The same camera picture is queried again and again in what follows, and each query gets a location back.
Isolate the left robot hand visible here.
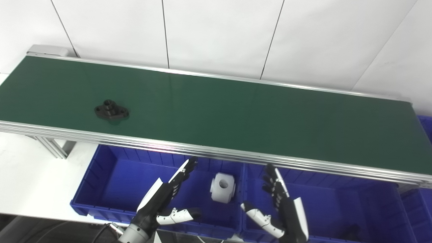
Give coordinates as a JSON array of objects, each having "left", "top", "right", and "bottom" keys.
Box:
[{"left": 135, "top": 156, "right": 203, "bottom": 232}]

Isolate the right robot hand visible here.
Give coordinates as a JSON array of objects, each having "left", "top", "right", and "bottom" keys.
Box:
[{"left": 240, "top": 164, "right": 309, "bottom": 243}]

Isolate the black flange part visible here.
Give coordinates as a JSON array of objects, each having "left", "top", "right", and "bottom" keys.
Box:
[{"left": 94, "top": 99, "right": 130, "bottom": 121}]

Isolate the blue plastic bin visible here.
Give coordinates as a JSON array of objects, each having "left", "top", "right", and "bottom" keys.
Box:
[
  {"left": 70, "top": 144, "right": 245, "bottom": 241},
  {"left": 400, "top": 115, "right": 432, "bottom": 243},
  {"left": 240, "top": 163, "right": 419, "bottom": 243}
]

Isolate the white block part with hole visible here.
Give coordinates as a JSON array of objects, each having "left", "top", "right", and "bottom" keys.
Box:
[{"left": 210, "top": 172, "right": 236, "bottom": 204}]

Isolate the dark part in bin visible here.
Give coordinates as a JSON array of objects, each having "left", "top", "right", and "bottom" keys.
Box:
[{"left": 341, "top": 224, "right": 361, "bottom": 242}]

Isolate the green conveyor belt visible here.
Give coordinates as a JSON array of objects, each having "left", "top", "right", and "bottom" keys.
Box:
[{"left": 0, "top": 44, "right": 432, "bottom": 189}]

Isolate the aluminium conveyor support leg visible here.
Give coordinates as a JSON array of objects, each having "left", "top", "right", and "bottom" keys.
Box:
[{"left": 29, "top": 135, "right": 76, "bottom": 159}]

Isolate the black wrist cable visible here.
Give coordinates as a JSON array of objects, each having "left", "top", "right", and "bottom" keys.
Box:
[{"left": 89, "top": 223, "right": 124, "bottom": 243}]

